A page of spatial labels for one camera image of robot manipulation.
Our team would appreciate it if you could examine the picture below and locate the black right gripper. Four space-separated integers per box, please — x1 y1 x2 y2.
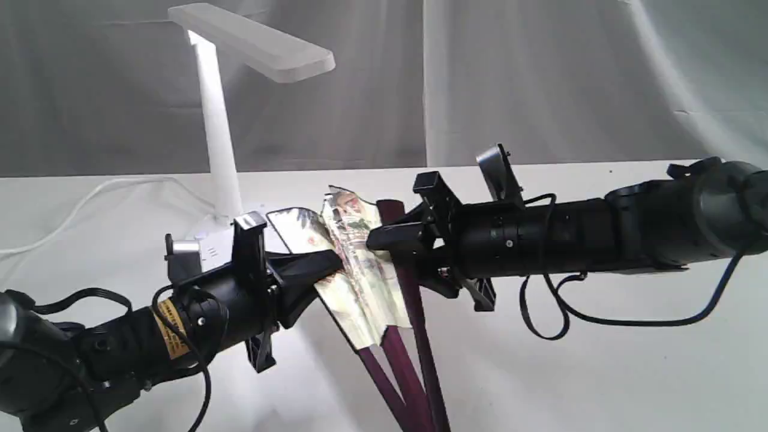
365 171 565 313

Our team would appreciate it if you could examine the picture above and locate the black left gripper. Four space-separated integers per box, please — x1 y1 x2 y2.
153 213 343 374

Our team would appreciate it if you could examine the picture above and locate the painted paper folding fan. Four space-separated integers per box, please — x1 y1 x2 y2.
267 185 450 431

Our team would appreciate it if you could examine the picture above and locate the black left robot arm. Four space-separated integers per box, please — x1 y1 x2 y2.
2 212 343 431

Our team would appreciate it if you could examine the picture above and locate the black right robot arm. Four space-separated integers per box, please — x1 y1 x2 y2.
367 157 767 311

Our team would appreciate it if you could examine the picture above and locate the white desk lamp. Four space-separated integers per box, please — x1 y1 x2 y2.
168 2 337 271

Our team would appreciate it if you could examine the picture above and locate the grey backdrop curtain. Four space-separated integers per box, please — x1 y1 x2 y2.
1 1 767 177

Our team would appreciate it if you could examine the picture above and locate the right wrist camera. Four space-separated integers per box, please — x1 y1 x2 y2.
476 143 526 209

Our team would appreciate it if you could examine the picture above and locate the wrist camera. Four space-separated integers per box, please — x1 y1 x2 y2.
476 143 526 209
164 233 203 284

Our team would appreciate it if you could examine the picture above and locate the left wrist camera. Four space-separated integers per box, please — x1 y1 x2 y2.
164 233 203 284

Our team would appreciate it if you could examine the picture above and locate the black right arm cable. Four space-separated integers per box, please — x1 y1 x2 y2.
519 192 748 341

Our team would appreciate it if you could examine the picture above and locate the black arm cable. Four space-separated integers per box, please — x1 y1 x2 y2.
519 192 748 341
0 285 229 432

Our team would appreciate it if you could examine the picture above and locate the white power cable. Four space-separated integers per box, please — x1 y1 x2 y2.
0 176 214 256

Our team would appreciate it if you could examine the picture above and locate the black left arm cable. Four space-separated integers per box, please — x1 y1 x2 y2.
0 285 229 432

